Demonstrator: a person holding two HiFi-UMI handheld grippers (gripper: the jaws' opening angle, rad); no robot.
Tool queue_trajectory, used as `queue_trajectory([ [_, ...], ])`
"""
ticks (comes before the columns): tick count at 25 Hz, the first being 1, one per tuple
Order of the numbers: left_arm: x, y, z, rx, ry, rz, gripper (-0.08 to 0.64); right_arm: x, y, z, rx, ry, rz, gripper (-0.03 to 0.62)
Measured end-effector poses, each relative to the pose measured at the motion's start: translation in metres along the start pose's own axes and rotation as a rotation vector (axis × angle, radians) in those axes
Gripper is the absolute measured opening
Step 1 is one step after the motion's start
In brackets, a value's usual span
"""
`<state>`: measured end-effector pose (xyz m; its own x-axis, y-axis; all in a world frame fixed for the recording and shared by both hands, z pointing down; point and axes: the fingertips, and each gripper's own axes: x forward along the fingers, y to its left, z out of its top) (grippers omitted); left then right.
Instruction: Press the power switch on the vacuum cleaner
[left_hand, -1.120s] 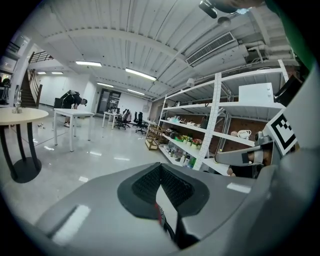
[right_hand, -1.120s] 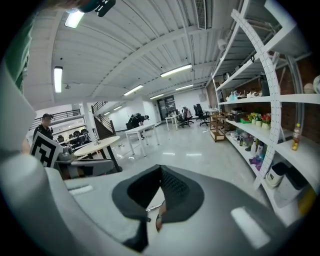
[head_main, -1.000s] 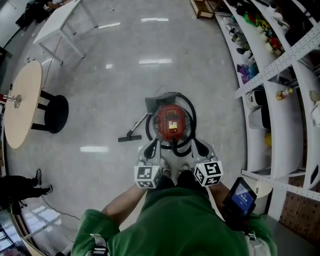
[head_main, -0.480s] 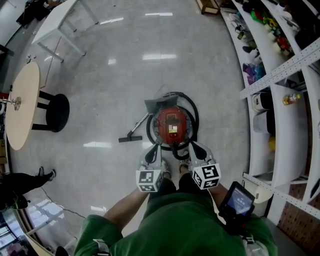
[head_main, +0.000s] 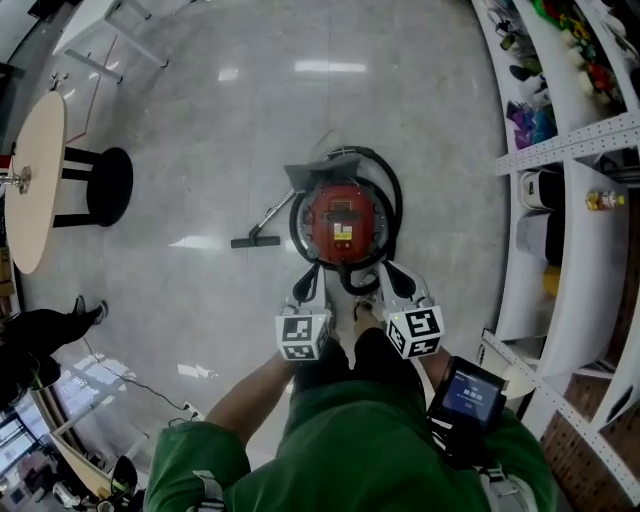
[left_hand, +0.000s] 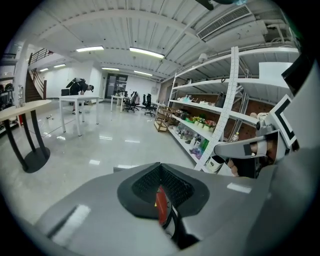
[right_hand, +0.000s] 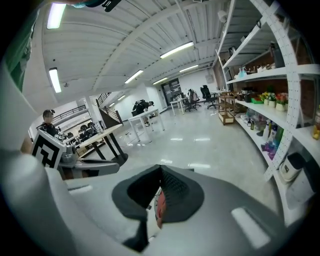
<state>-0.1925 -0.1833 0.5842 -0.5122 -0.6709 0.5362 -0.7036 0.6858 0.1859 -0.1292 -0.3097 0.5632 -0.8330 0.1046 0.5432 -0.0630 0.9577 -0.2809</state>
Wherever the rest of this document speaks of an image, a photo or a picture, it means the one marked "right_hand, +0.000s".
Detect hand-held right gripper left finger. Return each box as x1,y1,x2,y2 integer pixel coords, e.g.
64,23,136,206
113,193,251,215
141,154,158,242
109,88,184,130
46,164,163,253

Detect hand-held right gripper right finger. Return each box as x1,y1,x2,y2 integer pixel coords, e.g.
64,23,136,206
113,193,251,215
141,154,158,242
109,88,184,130
148,164,288,256

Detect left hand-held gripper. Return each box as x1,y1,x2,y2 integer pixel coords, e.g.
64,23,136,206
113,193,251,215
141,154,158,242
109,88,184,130
31,129,121,178

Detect red and white object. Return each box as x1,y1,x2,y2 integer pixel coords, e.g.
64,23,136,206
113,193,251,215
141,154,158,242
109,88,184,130
154,189,167,229

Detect person's left forearm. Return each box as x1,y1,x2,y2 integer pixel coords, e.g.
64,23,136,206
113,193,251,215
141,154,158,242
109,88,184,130
19,136,35,156

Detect round wooden table black base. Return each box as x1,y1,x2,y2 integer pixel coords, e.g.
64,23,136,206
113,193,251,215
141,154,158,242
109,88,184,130
63,123,130,167

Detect black staircase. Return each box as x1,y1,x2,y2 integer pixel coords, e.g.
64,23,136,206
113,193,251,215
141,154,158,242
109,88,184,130
95,91,124,130

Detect purple cloth pile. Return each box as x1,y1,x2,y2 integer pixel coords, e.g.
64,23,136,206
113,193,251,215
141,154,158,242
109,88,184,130
261,141,279,161

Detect small white bin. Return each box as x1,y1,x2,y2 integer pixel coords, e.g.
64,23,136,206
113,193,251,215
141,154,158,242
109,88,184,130
278,152,307,185

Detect white desk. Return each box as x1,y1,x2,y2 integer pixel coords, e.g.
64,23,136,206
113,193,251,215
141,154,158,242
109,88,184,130
169,97,188,116
127,107,166,143

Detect white spray bottle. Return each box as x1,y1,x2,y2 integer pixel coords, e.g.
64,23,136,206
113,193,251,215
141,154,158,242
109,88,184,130
262,119,273,142

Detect wooden trolley cart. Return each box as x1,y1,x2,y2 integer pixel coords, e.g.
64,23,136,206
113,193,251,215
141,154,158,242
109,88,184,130
217,91,237,126

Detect green bottle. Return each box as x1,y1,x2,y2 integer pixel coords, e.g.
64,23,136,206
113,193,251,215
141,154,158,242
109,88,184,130
274,126,285,148

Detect dark glass door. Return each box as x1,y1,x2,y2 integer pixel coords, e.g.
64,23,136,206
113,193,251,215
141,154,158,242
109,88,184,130
161,77,181,110

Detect white pot red flowers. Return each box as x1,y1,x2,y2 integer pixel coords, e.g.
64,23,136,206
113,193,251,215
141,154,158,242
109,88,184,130
275,92,289,112

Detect office chair with hanging clothes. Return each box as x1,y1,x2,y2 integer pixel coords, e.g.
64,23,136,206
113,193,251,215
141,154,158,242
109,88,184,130
184,88,202,113

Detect black office chair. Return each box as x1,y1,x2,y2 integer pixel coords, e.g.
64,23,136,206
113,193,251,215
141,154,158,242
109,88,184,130
199,84,219,110

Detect yellow drink bottle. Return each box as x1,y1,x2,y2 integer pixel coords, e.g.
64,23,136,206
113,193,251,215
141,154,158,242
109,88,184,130
312,106,320,140

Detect green shirt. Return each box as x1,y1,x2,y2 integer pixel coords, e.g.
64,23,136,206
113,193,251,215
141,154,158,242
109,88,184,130
3,9,35,92

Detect white metal shelving unit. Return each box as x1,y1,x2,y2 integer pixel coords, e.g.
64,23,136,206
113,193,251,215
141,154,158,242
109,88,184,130
212,0,320,227

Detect ceiling light tubes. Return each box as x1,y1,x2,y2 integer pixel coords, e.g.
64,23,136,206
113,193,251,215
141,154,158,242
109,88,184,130
46,1,200,102

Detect white ceiling camera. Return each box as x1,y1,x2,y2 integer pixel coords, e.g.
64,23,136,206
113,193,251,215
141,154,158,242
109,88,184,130
216,9,229,24

